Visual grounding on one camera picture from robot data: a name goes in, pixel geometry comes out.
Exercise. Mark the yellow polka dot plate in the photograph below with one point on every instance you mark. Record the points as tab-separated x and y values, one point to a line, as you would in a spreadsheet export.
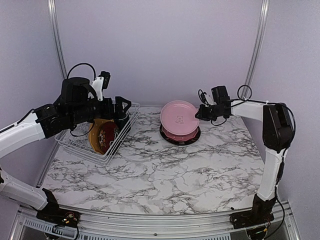
93	135

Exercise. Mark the mauve polka dot plate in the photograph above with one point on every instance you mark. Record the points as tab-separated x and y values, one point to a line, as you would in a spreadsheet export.
179	138

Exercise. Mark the black rimmed cream plate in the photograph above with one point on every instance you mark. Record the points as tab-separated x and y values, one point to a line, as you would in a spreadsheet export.
182	143

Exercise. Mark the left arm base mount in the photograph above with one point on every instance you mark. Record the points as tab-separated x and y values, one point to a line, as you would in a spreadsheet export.
60	217

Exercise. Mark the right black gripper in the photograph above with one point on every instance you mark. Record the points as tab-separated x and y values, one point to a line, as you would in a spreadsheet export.
201	114

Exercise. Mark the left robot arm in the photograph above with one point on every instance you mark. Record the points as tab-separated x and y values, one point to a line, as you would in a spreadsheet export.
40	123

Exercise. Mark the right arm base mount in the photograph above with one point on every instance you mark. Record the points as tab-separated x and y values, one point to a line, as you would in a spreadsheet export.
251	219

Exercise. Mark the dark red floral plate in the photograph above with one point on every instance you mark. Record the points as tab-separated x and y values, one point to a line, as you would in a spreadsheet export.
107	135

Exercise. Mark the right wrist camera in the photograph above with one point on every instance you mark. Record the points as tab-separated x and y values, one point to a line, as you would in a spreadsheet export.
205	98

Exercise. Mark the dark green mug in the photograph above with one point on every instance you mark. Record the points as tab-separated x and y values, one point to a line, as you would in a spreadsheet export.
121	124

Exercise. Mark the aluminium front rail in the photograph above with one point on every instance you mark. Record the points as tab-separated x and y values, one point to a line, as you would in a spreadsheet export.
99	225

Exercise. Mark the pink bear plate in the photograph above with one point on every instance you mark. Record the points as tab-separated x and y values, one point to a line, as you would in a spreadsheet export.
178	117

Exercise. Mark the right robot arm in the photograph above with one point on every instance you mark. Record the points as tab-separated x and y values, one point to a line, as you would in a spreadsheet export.
278	132

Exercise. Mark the white wire dish rack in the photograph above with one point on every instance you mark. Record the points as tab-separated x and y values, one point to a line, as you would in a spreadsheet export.
78	144

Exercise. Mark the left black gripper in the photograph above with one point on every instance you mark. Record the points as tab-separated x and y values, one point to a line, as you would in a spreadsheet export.
109	113

